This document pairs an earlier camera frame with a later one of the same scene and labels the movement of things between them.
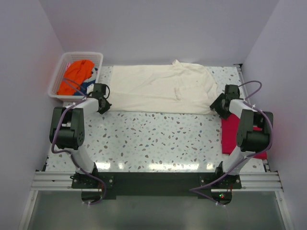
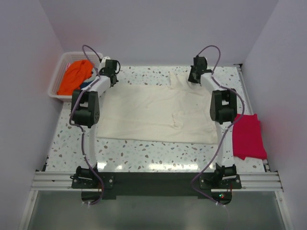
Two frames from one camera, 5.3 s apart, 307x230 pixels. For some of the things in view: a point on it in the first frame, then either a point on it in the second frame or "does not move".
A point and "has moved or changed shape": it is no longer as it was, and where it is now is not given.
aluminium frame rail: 249,182 does not move
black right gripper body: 217,105 to 191,78
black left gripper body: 107,106 to 101,71
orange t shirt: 75,74 does not move
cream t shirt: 179,88 has moved or changed shape
